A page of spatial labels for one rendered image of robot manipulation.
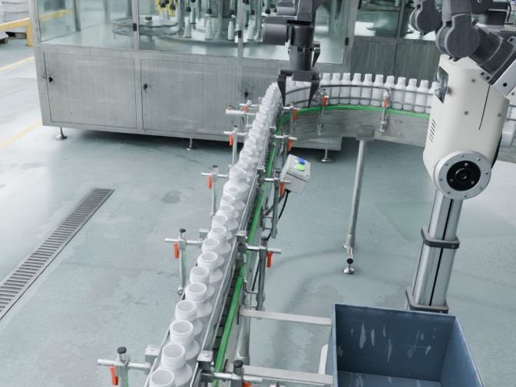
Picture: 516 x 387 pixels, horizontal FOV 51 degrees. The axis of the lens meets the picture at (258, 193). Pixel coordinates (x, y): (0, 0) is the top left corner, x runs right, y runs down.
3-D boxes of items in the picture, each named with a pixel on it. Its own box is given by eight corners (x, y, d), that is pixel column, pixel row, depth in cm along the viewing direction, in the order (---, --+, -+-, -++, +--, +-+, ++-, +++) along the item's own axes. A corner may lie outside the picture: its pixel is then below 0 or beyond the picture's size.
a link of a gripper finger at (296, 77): (316, 112, 137) (320, 74, 133) (288, 109, 138) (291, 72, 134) (317, 105, 143) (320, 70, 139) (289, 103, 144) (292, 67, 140)
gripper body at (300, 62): (319, 80, 134) (322, 49, 131) (277, 76, 135) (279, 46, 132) (319, 74, 140) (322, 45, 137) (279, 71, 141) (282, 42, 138)
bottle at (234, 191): (239, 249, 150) (242, 196, 143) (219, 245, 151) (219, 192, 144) (245, 238, 155) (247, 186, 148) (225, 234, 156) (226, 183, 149)
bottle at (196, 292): (178, 364, 107) (177, 295, 101) (186, 344, 113) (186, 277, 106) (207, 368, 107) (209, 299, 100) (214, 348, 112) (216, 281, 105)
